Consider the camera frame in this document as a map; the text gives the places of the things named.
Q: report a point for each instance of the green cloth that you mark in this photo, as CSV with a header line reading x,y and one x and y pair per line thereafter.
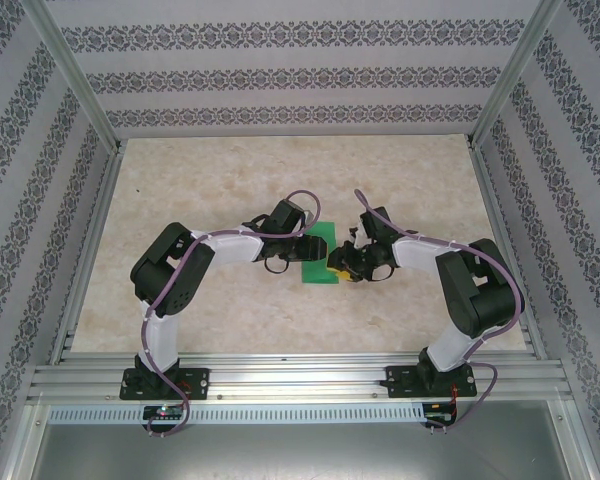
x,y
317,275

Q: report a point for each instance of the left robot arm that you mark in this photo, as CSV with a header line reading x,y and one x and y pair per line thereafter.
x,y
165,280

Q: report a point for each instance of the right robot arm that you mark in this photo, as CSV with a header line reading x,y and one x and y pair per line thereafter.
x,y
480,295

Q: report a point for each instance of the right controller board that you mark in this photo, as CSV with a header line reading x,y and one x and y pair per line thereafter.
x,y
437,409

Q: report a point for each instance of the controller board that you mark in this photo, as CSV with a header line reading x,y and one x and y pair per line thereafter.
x,y
162,412
437,409

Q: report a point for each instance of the left controller board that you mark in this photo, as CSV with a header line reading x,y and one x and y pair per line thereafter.
x,y
162,412

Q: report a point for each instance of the aluminium cross rail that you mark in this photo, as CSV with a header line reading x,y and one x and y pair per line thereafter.
x,y
300,380

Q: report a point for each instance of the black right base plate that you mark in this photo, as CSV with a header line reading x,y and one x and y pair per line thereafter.
x,y
397,380

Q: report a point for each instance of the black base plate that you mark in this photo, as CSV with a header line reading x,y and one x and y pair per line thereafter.
x,y
200,380
397,380

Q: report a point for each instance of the aluminium side rail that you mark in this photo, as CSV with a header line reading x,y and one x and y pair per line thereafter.
x,y
505,250
87,250

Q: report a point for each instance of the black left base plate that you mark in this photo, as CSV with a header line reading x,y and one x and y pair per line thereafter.
x,y
200,380

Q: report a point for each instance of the aluminium frame post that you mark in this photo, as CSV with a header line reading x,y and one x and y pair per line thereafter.
x,y
520,65
70,70

